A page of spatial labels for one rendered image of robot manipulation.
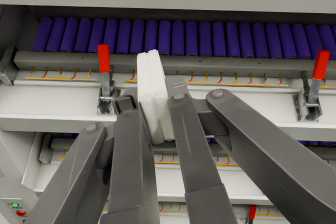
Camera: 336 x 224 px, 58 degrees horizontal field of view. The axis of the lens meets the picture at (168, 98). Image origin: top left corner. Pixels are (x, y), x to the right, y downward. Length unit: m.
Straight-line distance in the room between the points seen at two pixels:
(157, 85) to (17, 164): 0.42
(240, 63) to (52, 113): 0.26
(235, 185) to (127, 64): 0.30
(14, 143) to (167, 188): 0.27
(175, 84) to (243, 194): 0.43
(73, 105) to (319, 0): 0.32
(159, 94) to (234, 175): 0.45
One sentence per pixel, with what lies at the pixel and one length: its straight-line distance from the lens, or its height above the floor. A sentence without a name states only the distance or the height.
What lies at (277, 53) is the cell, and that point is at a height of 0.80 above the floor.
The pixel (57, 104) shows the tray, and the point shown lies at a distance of 0.44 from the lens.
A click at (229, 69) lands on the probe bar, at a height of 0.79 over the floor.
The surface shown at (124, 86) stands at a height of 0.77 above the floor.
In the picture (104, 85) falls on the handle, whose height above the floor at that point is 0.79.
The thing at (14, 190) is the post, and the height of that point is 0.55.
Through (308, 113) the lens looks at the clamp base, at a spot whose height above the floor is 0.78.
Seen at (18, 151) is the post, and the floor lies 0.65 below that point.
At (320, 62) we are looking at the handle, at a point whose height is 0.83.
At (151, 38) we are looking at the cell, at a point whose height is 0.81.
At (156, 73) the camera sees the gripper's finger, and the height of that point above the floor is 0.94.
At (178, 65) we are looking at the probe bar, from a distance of 0.42.
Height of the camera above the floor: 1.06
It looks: 45 degrees down
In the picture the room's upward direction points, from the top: 1 degrees clockwise
